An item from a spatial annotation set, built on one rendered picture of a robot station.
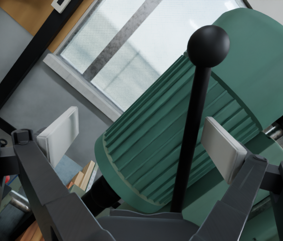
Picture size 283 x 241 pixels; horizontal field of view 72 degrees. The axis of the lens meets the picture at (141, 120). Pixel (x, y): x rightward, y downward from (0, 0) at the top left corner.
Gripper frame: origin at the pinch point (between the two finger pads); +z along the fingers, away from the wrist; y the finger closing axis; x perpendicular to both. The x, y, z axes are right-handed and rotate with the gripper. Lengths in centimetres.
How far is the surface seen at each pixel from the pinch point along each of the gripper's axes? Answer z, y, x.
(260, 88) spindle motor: 5.5, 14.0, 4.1
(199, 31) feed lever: -0.5, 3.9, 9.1
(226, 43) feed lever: -1.2, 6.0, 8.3
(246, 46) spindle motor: 7.2, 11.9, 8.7
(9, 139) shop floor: 139, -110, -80
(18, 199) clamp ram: 16.4, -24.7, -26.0
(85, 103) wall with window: 145, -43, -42
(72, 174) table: 40, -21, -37
